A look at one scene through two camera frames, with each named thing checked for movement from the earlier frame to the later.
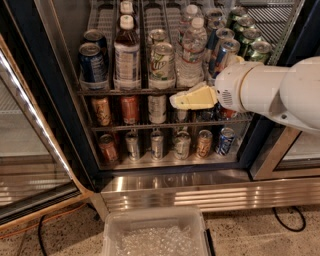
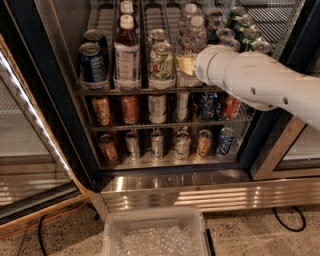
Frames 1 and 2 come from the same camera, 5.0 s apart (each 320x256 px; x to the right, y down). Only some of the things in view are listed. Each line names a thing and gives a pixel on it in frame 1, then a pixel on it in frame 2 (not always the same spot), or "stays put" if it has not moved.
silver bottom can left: (133, 138) stays put
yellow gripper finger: (200, 97) → (186, 64)
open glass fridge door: (36, 174) stays put
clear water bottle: (190, 68) stays put
